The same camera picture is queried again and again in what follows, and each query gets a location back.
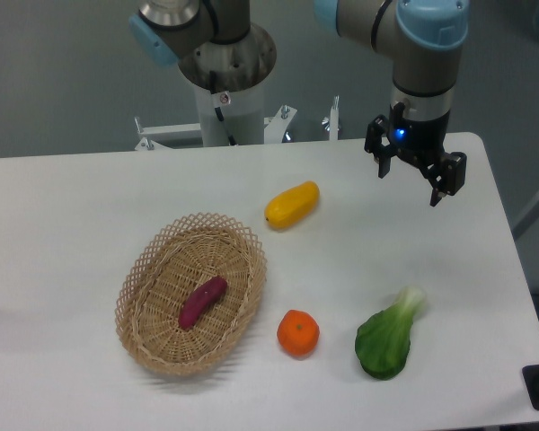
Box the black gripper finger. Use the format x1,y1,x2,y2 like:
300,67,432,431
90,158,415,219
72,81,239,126
364,115,398,179
414,152,467,207

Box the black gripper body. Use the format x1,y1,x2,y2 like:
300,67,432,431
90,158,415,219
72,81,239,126
387,102,450,167

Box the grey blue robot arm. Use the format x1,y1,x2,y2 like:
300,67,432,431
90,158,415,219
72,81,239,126
128,1,470,204

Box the purple sweet potato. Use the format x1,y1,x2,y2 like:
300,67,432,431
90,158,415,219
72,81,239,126
178,277,228,330

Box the woven wicker basket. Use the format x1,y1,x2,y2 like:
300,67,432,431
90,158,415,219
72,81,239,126
115,213,266,376

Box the yellow mango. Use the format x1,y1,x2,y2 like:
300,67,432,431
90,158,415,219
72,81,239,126
264,180,320,230

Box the green bok choy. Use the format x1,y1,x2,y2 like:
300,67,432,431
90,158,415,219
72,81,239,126
354,286,426,381

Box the orange tangerine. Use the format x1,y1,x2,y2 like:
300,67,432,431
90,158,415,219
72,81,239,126
277,310,320,357

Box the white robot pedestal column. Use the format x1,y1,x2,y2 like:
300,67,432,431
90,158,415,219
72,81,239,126
192,84,265,147

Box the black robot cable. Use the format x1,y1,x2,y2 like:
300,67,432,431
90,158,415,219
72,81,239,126
208,70,238,147

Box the white metal base frame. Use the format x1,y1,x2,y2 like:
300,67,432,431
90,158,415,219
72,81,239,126
133,95,342,152

